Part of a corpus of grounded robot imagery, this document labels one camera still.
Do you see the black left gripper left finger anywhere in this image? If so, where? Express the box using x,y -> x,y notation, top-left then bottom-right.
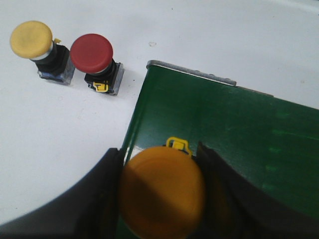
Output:
0,148 -> 124,239

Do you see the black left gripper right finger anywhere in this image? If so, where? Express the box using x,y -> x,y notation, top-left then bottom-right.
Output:
196,142 -> 319,239

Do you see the yellow mushroom push button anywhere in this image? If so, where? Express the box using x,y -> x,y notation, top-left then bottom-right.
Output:
9,20 -> 75,85
118,136 -> 206,239

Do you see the red mushroom push button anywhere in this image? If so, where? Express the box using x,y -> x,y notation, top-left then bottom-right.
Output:
70,33 -> 124,96

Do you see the green conveyor belt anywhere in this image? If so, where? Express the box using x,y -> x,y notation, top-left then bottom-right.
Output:
115,59 -> 319,239

